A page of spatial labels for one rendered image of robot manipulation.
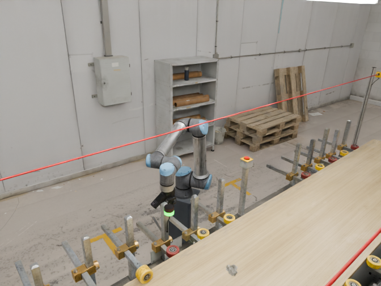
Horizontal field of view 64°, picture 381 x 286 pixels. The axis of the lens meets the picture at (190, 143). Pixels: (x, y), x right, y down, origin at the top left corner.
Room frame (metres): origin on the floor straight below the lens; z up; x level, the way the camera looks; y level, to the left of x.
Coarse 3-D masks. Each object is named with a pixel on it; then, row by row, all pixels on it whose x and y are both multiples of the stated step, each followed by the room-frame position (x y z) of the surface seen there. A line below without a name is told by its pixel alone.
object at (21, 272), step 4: (20, 260) 1.25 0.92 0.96; (16, 264) 1.22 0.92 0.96; (20, 264) 1.22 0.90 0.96; (16, 268) 1.21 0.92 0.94; (20, 268) 1.20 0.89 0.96; (20, 272) 1.17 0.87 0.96; (24, 272) 1.17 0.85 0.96; (20, 276) 1.15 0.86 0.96; (24, 276) 1.15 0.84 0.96; (24, 280) 1.12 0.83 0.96; (28, 280) 1.12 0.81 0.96; (24, 284) 1.10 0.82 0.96; (28, 284) 1.10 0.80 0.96
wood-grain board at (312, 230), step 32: (352, 160) 2.70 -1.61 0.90; (288, 192) 2.09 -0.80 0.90; (320, 192) 2.10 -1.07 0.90; (352, 192) 2.11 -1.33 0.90; (256, 224) 1.68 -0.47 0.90; (288, 224) 1.69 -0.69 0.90; (320, 224) 1.70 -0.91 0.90; (352, 224) 1.70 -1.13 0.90; (192, 256) 1.37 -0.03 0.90; (224, 256) 1.38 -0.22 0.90; (256, 256) 1.38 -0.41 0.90; (288, 256) 1.39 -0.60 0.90; (320, 256) 1.39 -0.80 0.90; (352, 256) 1.40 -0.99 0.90
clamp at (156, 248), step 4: (160, 240) 1.54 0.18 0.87; (168, 240) 1.54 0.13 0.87; (172, 240) 1.56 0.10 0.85; (152, 244) 1.50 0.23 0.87; (160, 244) 1.50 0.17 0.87; (164, 244) 1.52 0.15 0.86; (168, 244) 1.54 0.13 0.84; (152, 248) 1.50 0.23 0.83; (156, 248) 1.48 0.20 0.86; (156, 252) 1.48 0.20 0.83
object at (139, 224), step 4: (136, 224) 1.72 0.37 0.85; (140, 224) 1.70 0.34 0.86; (140, 228) 1.68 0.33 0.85; (144, 228) 1.66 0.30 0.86; (144, 232) 1.64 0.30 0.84; (148, 232) 1.62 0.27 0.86; (148, 236) 1.60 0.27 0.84; (152, 236) 1.59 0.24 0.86; (152, 240) 1.57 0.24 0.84; (156, 240) 1.55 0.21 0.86; (160, 248) 1.49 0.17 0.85; (164, 248) 1.48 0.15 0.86; (164, 252) 1.46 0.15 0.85
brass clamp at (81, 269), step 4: (96, 260) 1.26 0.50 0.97; (84, 264) 1.22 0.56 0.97; (96, 264) 1.23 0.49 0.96; (76, 268) 1.20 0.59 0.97; (80, 268) 1.20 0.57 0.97; (84, 268) 1.20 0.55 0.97; (88, 268) 1.20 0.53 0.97; (92, 268) 1.21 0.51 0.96; (96, 268) 1.22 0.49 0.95; (72, 272) 1.17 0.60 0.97; (80, 272) 1.17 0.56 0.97; (88, 272) 1.20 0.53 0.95; (92, 272) 1.21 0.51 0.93; (72, 276) 1.18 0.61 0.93; (76, 276) 1.15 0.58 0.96; (80, 276) 1.17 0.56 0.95; (76, 280) 1.15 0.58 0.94
